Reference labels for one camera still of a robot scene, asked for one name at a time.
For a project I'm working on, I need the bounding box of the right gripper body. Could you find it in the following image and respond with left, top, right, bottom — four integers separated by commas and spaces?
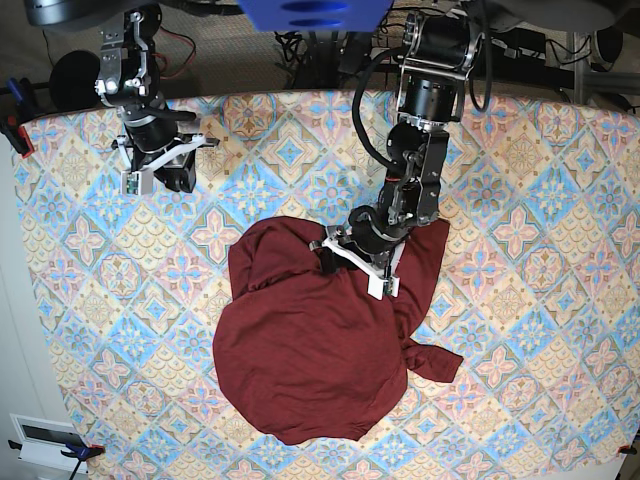
130, 134, 198, 193

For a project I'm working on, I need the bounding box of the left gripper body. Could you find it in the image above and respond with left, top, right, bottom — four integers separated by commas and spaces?
348, 207, 408, 256

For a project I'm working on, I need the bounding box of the dark red t-shirt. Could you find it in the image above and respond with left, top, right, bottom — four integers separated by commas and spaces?
212, 217, 463, 445

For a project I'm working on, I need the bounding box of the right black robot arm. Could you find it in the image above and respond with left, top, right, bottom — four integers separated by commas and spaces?
95, 4, 205, 196

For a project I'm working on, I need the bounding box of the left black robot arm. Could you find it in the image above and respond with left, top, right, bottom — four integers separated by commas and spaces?
310, 1, 492, 280

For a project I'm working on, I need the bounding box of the black round stool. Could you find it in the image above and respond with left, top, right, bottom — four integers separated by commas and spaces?
48, 50, 100, 112

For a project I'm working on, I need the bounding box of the black orange table clamp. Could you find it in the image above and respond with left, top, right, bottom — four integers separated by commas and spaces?
1, 116, 34, 158

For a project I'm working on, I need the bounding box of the patterned tablecloth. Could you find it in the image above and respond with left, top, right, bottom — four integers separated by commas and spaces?
12, 91, 639, 479

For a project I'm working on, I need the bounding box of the blue clamp upper left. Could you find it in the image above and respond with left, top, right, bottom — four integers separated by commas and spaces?
6, 77, 30, 105

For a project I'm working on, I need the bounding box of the blue black bar clamp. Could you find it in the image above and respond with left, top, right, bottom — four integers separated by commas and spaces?
8, 440, 105, 473

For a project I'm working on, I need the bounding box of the orange corner clamp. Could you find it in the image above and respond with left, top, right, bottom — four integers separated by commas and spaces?
617, 445, 638, 456

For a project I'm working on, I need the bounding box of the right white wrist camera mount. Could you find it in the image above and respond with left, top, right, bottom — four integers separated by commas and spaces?
111, 134, 219, 196

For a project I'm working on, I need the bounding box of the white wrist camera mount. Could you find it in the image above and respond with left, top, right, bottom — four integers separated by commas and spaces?
111, 134, 219, 196
309, 225, 405, 300

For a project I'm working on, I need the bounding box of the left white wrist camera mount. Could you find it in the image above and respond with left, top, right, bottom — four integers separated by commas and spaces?
309, 225, 405, 300

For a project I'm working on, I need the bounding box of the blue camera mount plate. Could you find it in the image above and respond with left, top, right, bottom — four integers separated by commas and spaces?
237, 0, 393, 32

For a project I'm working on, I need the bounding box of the white wall socket box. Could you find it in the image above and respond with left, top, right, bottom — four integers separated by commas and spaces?
10, 413, 84, 473

